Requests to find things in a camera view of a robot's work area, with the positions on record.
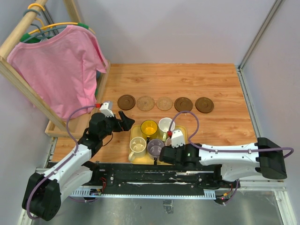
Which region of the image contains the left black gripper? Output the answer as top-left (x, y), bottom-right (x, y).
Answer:
top-left (100, 111), bottom-right (135, 140)

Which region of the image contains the brown wooden coaster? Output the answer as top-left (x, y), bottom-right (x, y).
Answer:
top-left (195, 97), bottom-right (214, 113)
top-left (117, 94), bottom-right (135, 110)
top-left (174, 97), bottom-right (193, 112)

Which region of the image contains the pink cup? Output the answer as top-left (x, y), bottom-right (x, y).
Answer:
top-left (165, 137), bottom-right (172, 146)

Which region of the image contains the large woven rattan coaster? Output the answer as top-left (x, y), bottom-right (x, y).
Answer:
top-left (136, 96), bottom-right (155, 111)

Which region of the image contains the white cup green handle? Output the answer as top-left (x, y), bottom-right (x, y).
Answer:
top-left (158, 117), bottom-right (172, 142)

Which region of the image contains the small woven rattan coaster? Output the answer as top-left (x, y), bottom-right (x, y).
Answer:
top-left (156, 97), bottom-right (173, 111)

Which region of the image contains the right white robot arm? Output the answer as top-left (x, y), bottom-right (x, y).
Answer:
top-left (159, 137), bottom-right (287, 188)

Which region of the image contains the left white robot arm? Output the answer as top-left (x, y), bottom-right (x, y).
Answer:
top-left (22, 111), bottom-right (135, 221)

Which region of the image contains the yellow cup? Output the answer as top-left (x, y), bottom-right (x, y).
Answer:
top-left (141, 120), bottom-right (158, 143)

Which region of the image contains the cream cup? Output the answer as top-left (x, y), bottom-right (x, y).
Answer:
top-left (128, 137), bottom-right (147, 162)

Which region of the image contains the purple cup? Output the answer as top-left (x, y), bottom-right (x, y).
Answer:
top-left (146, 139), bottom-right (165, 165)

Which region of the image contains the yellow plastic tray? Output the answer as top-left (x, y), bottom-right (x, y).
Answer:
top-left (127, 124), bottom-right (189, 166)

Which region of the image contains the wooden clothes rack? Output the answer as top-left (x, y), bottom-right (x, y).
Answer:
top-left (0, 0), bottom-right (112, 141)

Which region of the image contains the pink t-shirt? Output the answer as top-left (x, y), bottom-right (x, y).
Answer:
top-left (7, 25), bottom-right (108, 120)

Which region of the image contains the grey clothes hanger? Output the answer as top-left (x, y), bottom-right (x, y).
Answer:
top-left (22, 23), bottom-right (66, 43)

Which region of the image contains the green clothes hanger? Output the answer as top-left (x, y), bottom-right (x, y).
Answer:
top-left (20, 22), bottom-right (95, 43)

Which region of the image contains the yellow clothes hanger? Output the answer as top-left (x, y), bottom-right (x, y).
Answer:
top-left (41, 0), bottom-right (96, 34)

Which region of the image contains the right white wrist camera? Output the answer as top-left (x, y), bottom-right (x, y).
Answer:
top-left (171, 129), bottom-right (185, 148)

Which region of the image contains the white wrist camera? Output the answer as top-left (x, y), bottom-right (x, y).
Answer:
top-left (171, 129), bottom-right (185, 148)
top-left (99, 101), bottom-right (114, 117)

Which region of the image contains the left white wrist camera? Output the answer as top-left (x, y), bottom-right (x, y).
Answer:
top-left (99, 101), bottom-right (114, 117)

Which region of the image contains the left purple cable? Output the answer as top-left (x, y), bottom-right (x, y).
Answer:
top-left (26, 103), bottom-right (104, 219)

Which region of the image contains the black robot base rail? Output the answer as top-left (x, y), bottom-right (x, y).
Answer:
top-left (71, 164), bottom-right (240, 202)

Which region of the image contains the aluminium frame post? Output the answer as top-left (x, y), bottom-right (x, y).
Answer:
top-left (238, 0), bottom-right (287, 69)

